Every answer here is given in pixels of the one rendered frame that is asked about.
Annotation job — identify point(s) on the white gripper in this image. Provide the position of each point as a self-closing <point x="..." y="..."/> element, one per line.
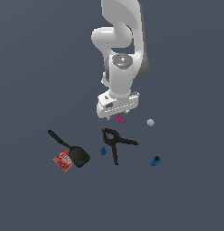
<point x="116" y="105"/>

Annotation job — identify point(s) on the small blue teardrop object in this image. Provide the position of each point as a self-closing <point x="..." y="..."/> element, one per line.
<point x="103" y="150"/>

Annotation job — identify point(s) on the magenta toy brick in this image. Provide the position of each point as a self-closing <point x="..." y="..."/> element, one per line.
<point x="120" y="118"/>

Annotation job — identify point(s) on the black spring clamp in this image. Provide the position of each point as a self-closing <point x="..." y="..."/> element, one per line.
<point x="115" y="143"/>

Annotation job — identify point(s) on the small pale grey ball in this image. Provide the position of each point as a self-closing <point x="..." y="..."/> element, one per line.
<point x="150" y="122"/>

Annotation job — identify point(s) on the black spatula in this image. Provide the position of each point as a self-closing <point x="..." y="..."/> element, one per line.
<point x="73" y="150"/>

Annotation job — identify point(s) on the small blue cup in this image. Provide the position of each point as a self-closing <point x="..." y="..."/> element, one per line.
<point x="155" y="161"/>

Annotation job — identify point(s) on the red gelatin box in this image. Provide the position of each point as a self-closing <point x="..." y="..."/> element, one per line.
<point x="62" y="161"/>

